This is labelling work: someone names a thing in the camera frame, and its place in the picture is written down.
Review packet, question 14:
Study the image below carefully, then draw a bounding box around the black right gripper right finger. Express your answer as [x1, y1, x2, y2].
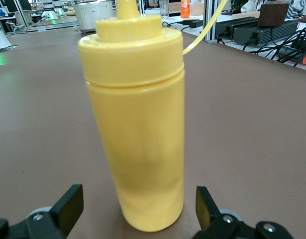
[192, 186, 294, 239]

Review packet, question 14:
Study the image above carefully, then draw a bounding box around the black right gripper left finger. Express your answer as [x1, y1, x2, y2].
[0, 184, 84, 239]

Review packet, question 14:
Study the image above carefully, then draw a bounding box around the yellow squeeze bottle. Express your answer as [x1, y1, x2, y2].
[77, 0, 229, 233]

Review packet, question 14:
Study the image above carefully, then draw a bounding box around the orange black power strip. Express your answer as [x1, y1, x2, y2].
[278, 44, 306, 66]

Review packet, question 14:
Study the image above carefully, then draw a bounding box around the black power adapter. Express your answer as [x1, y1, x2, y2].
[182, 18, 204, 28]

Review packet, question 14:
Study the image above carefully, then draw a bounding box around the black equipment box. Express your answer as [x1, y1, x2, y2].
[214, 16, 300, 47]

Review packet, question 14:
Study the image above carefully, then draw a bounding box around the cream and chrome toaster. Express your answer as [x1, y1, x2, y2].
[73, 1, 118, 34]

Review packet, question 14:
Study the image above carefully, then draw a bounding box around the tan cardboard box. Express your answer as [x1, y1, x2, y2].
[189, 2, 205, 17]

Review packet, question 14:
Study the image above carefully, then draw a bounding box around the orange drink bottle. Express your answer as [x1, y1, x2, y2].
[180, 0, 191, 19]

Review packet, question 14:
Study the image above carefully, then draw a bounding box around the clear plastic cup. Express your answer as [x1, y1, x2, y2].
[158, 0, 170, 19]

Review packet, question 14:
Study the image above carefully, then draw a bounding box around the dark wooden block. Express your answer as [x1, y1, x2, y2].
[257, 0, 291, 27]

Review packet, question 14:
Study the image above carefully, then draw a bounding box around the person in striped top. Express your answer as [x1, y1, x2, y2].
[288, 0, 306, 19]

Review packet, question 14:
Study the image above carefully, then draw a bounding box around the aluminium frame post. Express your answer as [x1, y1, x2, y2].
[203, 0, 217, 43]

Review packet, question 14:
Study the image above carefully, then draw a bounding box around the black power cable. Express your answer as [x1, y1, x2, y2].
[242, 26, 306, 67]

